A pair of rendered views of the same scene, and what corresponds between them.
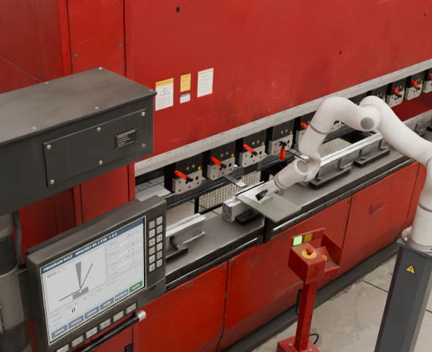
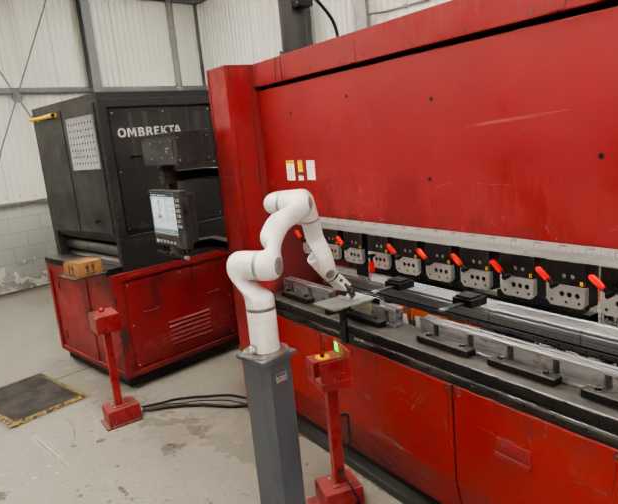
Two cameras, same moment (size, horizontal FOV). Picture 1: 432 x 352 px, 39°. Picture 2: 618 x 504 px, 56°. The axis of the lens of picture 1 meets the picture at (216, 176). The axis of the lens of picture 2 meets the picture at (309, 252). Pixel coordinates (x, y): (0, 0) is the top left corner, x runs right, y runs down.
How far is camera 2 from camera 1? 4.32 m
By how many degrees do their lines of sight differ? 93
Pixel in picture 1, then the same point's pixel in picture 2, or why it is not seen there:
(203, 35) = (305, 134)
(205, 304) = not seen: hidden behind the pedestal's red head
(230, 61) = (324, 158)
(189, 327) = (301, 368)
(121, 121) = (165, 142)
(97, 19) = (219, 107)
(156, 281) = (182, 237)
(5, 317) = not seen: hidden behind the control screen
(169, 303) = (287, 329)
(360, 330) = not seen: outside the picture
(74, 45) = (215, 119)
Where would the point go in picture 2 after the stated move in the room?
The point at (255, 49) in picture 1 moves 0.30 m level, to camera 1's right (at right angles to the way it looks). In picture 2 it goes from (340, 152) to (332, 155)
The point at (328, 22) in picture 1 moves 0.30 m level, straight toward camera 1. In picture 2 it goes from (405, 139) to (340, 145)
